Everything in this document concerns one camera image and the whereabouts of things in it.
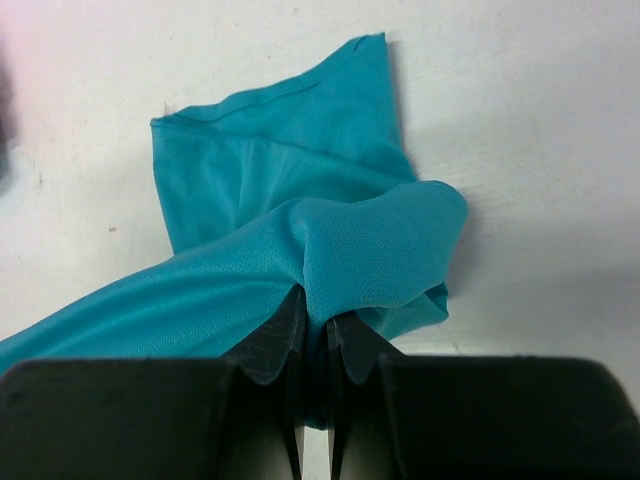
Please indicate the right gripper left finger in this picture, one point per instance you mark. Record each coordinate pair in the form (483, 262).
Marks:
(238, 416)

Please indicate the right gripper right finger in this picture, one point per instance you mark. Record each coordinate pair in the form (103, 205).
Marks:
(398, 416)

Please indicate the teal polo shirt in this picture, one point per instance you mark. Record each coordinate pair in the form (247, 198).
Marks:
(301, 183)

